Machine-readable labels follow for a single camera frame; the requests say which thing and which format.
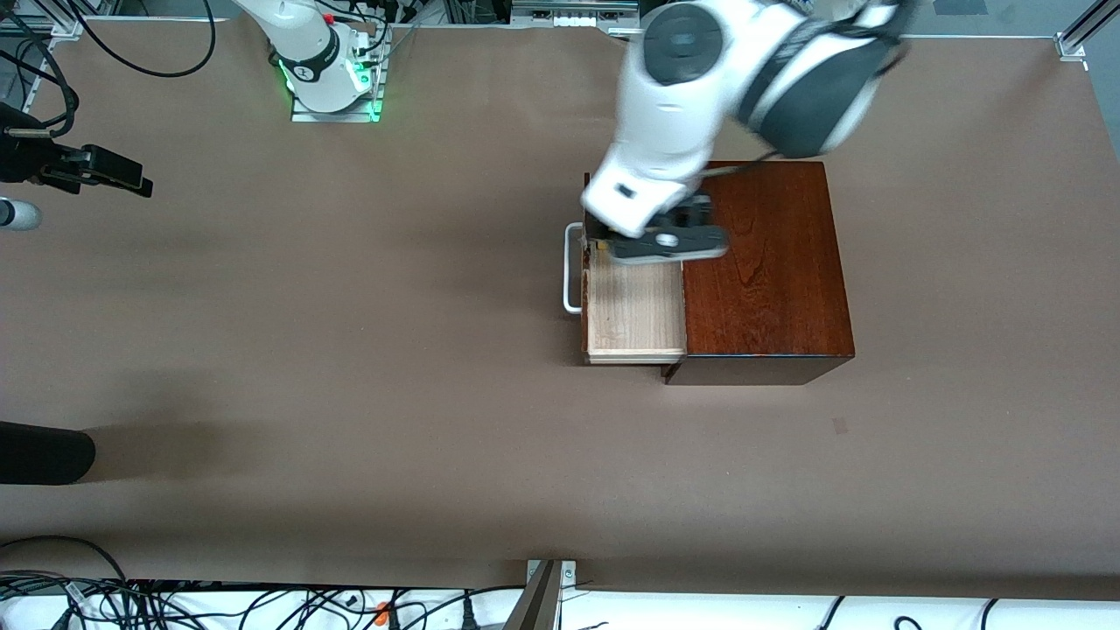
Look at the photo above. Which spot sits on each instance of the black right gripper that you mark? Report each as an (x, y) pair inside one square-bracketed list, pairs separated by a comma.
[(24, 163)]

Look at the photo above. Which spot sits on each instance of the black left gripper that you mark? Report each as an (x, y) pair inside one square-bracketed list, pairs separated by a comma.
[(697, 210)]

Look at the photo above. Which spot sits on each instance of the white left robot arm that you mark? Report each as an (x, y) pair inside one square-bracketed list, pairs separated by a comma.
[(665, 114)]

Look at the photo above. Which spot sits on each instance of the dark brown wooden cabinet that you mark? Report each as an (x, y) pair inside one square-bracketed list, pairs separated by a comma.
[(761, 280)]

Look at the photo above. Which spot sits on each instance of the white power strip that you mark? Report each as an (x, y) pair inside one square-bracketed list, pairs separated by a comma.
[(569, 19)]

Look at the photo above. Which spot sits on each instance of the black foam cylinder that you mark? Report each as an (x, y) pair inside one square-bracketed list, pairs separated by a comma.
[(44, 453)]

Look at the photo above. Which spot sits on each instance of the aluminium profile bar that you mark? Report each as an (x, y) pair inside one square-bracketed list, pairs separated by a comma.
[(538, 604)]

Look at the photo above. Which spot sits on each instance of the black plug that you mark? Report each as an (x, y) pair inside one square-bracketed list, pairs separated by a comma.
[(468, 617)]

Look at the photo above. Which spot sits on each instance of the orange connector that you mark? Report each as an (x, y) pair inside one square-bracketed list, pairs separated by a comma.
[(382, 611)]

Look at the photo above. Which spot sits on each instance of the aluminium frame corner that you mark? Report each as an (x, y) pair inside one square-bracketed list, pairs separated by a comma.
[(66, 26), (1072, 44)]

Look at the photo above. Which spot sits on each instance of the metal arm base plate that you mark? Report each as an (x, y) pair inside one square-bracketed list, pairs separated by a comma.
[(337, 115)]

